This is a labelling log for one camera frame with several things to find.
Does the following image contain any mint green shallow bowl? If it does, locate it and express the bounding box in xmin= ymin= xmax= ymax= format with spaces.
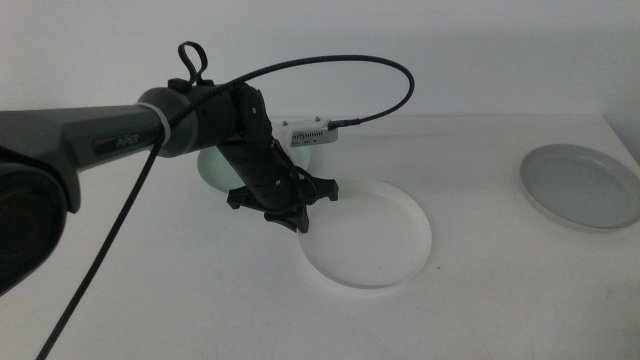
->
xmin=197 ymin=144 xmax=312 ymax=194

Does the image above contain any white shallow bowl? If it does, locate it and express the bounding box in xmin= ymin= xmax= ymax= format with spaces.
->
xmin=297 ymin=178 xmax=433 ymax=290

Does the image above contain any grey shallow bowl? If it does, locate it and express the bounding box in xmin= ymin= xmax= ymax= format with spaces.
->
xmin=518 ymin=143 xmax=640 ymax=232

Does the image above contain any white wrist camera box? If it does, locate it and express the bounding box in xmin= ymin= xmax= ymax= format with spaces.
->
xmin=271 ymin=116 xmax=339 ymax=149

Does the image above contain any white cable tie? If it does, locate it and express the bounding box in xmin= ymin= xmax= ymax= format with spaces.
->
xmin=138 ymin=101 xmax=172 ymax=147

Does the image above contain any black strap loop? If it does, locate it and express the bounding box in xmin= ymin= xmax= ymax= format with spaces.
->
xmin=177 ymin=41 xmax=209 ymax=87

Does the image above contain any black braided camera cable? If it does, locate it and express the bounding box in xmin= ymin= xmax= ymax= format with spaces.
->
xmin=34 ymin=54 xmax=416 ymax=360

